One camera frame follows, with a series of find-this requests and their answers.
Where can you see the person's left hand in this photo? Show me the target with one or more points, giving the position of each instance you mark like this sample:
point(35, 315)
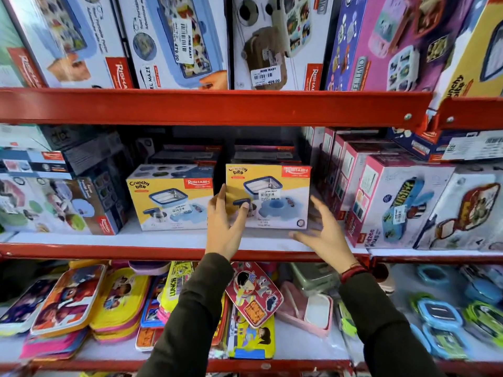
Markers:
point(220, 235)

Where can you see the person's right hand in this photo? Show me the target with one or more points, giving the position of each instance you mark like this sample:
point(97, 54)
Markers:
point(330, 241)

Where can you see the person's left thumb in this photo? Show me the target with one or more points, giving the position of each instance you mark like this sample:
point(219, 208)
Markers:
point(241, 217)

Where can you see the person's right thumb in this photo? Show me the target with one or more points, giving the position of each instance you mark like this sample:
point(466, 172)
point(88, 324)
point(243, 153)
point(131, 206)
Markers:
point(301, 236)

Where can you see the yellow lunch box carton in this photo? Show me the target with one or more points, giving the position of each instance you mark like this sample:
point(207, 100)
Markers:
point(169, 200)
point(275, 192)

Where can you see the person's left forearm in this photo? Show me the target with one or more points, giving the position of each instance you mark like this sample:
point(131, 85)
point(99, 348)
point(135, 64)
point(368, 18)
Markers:
point(192, 318)

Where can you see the person's right forearm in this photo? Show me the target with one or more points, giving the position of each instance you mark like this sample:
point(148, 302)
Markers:
point(383, 329)

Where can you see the grey green lunch box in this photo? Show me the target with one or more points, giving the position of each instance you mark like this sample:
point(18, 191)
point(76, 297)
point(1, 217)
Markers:
point(314, 276)

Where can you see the dark flat carton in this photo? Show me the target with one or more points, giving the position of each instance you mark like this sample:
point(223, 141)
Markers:
point(184, 155)
point(265, 154)

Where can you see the pink open lunch box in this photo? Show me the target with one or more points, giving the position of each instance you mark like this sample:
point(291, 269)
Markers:
point(310, 310)

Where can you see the red cartoon lunch box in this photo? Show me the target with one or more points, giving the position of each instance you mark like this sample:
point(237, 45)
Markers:
point(253, 294)

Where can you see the pink white lunch box carton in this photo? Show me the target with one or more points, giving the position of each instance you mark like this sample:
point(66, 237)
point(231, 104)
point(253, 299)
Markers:
point(327, 147)
point(313, 141)
point(353, 164)
point(397, 200)
point(338, 153)

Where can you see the yellow green lunch box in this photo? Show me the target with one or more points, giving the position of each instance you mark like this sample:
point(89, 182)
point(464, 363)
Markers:
point(177, 284)

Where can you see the green plastic lid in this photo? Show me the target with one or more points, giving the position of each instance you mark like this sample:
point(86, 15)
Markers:
point(346, 320)

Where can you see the purple lunch box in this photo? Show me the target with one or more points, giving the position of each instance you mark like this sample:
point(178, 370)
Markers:
point(149, 267)

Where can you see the yellow blue cartoon lunch box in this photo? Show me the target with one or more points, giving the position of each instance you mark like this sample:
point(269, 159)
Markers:
point(251, 341)

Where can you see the red metal shelf rack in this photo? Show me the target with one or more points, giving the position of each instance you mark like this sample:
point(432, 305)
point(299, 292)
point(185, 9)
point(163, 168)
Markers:
point(467, 113)
point(196, 107)

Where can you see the blue steel lunch box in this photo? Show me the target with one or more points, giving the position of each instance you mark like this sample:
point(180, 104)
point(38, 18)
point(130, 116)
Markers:
point(483, 288)
point(446, 343)
point(428, 274)
point(439, 314)

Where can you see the small orange lunch box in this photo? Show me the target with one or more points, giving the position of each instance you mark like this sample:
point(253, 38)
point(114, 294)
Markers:
point(147, 339)

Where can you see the dark grey carton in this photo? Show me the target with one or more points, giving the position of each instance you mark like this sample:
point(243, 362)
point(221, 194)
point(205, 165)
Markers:
point(94, 151)

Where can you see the white carton red lunch box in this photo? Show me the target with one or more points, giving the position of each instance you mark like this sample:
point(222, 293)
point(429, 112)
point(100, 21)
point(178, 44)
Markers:
point(467, 211)

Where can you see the white carton brown lunch box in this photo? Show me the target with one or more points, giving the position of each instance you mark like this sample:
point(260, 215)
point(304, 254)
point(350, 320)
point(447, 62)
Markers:
point(275, 43)

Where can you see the white carton blue lunch box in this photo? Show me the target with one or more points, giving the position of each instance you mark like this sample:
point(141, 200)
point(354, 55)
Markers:
point(177, 39)
point(78, 35)

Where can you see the orange cartoon lunch box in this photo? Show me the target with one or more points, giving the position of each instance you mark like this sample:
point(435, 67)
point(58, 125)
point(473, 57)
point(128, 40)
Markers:
point(68, 300)

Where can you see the white carton colourful bowls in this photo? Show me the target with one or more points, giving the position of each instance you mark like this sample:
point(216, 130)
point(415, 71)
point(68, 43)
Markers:
point(47, 208)

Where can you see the green steel lunch box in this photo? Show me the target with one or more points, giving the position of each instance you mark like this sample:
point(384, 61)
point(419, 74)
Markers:
point(485, 321)

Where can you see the small white carton red label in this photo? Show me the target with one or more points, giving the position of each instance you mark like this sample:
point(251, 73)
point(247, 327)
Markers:
point(35, 162)

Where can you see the pink purple lunch box carton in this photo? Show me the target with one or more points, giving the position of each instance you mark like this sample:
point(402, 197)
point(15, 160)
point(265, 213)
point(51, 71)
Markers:
point(385, 39)

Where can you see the pink flat lunch box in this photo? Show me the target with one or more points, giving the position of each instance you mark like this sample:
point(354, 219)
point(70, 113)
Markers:
point(55, 345)

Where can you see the dark blue cartoon lunch box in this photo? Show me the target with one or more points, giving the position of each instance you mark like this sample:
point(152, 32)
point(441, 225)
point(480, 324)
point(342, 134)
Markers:
point(25, 306)

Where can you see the large yellow carton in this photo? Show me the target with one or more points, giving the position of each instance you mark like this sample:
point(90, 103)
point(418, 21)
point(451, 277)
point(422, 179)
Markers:
point(471, 62)

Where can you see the green white carton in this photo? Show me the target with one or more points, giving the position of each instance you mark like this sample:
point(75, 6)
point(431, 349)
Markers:
point(15, 54)

